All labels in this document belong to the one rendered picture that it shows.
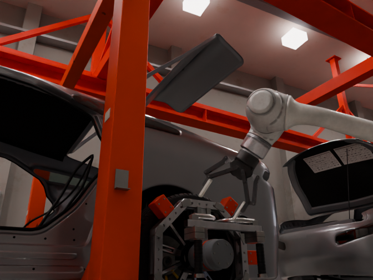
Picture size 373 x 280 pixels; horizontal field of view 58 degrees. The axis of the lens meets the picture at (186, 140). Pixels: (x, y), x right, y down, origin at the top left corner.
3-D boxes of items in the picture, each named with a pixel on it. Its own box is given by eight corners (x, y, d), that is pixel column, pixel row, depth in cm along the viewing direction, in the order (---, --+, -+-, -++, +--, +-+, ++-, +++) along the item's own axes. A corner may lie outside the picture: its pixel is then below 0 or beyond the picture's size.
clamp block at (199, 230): (193, 240, 147) (193, 228, 149) (205, 238, 140) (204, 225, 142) (183, 240, 145) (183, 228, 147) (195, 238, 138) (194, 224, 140)
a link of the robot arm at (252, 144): (249, 135, 118) (240, 150, 118) (246, 129, 110) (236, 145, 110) (272, 148, 115) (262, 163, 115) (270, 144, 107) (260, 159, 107)
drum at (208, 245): (210, 271, 168) (208, 242, 174) (236, 270, 152) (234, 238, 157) (185, 271, 162) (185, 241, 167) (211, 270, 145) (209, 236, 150)
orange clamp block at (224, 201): (223, 219, 185) (230, 206, 190) (232, 216, 179) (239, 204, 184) (215, 210, 184) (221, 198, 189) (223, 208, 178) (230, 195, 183)
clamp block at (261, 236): (252, 244, 164) (251, 233, 166) (265, 242, 156) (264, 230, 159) (244, 243, 161) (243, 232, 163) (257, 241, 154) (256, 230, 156)
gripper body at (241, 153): (262, 161, 115) (247, 185, 114) (241, 149, 118) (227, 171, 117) (260, 158, 108) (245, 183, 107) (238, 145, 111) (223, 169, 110)
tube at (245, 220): (233, 231, 177) (231, 210, 181) (258, 226, 162) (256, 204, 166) (205, 229, 168) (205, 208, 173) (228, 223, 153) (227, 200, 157)
